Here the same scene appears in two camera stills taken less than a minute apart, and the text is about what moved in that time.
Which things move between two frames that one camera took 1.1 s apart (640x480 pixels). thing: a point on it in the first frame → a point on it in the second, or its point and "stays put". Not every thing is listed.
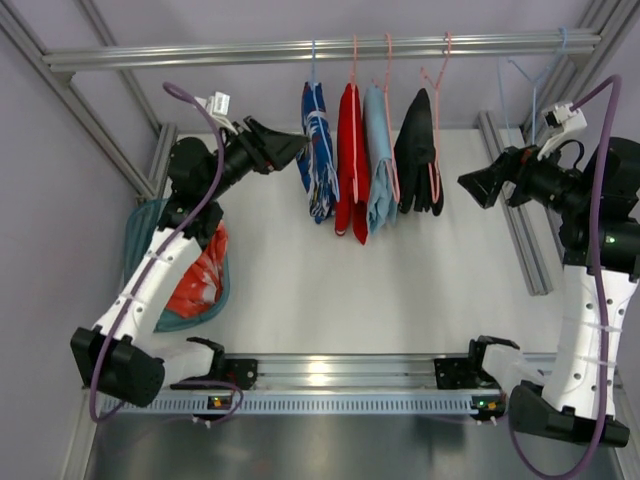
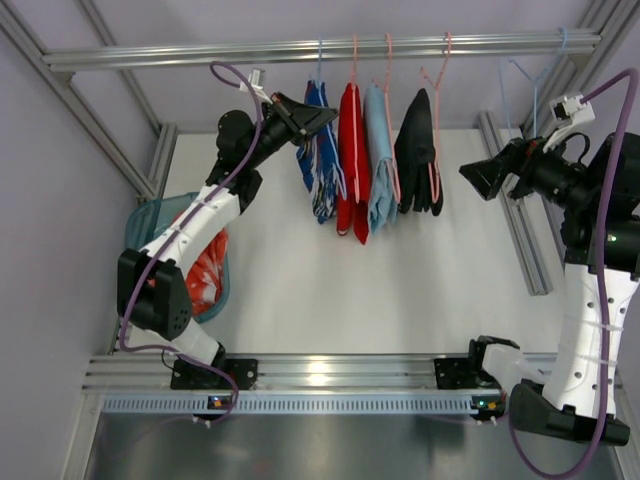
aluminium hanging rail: x=258 y=53 stays put
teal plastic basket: x=144 y=220 stays put
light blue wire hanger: x=322 y=119 → x=321 y=78
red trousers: x=353 y=170 stays put
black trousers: x=414 y=153 stays put
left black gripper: x=255 y=150 → x=291 y=120
